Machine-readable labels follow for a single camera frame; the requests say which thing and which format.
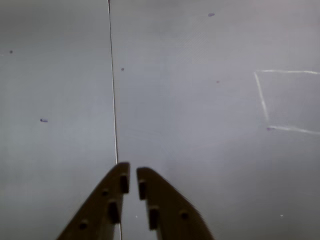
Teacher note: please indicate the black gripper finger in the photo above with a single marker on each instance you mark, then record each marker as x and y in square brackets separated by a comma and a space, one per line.
[175, 220]
[97, 212]

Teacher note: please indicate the grey mat with chalk square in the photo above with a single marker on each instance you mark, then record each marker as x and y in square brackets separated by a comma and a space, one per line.
[200, 112]

